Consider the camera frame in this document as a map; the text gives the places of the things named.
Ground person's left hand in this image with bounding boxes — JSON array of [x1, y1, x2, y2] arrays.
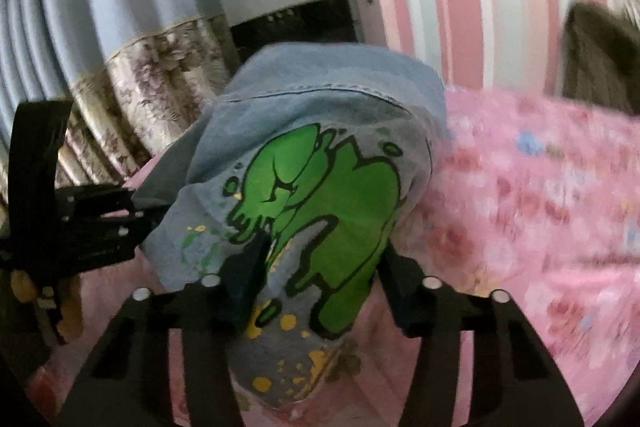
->
[[11, 269, 85, 344]]

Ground blue-grey curtain with floral hem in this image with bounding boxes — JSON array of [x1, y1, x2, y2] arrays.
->
[[0, 0, 243, 208]]

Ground denim jacket with green print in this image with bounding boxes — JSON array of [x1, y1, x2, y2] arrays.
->
[[132, 43, 448, 410]]

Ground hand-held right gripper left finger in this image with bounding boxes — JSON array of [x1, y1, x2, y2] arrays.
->
[[57, 234, 273, 427]]

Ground pink floral bed sheet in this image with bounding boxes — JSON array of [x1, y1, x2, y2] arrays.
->
[[22, 88, 640, 427]]

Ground brown blanket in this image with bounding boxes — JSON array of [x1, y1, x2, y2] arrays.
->
[[560, 0, 640, 115]]

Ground grey cabinet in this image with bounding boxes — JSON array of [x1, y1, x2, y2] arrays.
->
[[219, 0, 388, 58]]

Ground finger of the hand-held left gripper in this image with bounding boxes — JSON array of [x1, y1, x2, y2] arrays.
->
[[65, 221, 151, 269], [60, 186, 171, 222]]

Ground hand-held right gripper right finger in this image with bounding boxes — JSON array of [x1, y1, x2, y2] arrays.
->
[[377, 248, 586, 427]]

